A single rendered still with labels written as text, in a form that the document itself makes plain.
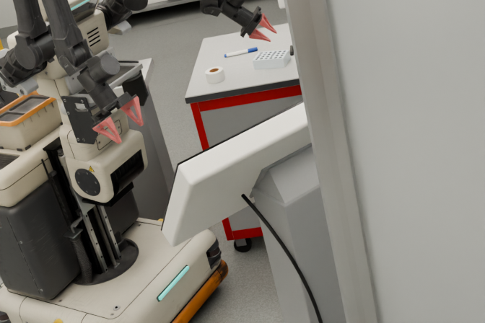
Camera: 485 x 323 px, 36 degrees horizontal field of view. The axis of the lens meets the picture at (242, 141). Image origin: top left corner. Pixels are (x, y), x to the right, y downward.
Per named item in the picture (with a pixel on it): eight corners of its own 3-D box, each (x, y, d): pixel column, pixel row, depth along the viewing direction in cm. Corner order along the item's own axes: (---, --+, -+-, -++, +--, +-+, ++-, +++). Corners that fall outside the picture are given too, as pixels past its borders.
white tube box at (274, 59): (254, 69, 283) (252, 60, 281) (260, 60, 289) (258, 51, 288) (284, 67, 278) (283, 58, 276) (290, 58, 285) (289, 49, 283)
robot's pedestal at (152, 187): (126, 249, 332) (73, 97, 297) (136, 212, 358) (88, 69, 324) (191, 238, 328) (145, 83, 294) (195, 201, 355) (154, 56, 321)
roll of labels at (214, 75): (224, 74, 285) (221, 65, 283) (226, 81, 279) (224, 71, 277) (206, 78, 285) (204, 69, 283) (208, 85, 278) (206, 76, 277)
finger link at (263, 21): (280, 31, 242) (257, 15, 240) (268, 47, 245) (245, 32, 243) (280, 24, 248) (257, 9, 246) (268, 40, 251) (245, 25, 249)
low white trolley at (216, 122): (229, 260, 308) (184, 96, 273) (239, 182, 362) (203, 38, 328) (369, 241, 299) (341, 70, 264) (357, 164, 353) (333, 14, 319)
